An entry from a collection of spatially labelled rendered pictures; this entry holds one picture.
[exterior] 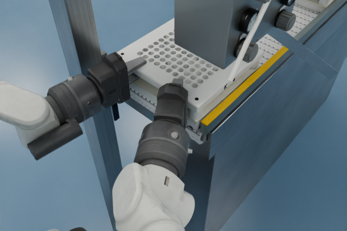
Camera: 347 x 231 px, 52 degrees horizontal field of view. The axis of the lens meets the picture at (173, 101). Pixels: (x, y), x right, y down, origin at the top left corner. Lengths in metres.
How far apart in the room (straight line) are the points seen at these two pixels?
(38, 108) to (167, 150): 0.24
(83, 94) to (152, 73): 0.15
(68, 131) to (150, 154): 0.18
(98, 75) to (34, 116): 0.15
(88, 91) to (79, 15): 0.15
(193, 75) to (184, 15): 0.22
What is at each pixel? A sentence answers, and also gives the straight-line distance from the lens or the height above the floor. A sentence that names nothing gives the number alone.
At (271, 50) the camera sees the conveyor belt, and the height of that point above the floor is 0.92.
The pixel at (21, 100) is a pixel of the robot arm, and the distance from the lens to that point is 0.68.
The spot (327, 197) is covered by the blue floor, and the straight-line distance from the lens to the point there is 1.86.
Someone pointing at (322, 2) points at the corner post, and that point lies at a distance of 1.15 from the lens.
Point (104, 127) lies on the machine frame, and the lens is 0.96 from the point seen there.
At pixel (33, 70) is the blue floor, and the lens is 2.45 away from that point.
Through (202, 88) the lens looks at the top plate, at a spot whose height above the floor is 1.00.
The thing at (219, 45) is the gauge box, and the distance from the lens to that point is 0.54.
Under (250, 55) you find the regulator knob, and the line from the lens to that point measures 0.56.
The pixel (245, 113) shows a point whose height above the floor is 0.86.
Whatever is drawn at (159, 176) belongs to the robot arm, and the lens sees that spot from 0.56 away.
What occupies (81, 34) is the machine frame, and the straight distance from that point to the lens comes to 0.76.
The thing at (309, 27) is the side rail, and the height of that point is 0.96.
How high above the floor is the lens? 1.50
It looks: 46 degrees down
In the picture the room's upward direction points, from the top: straight up
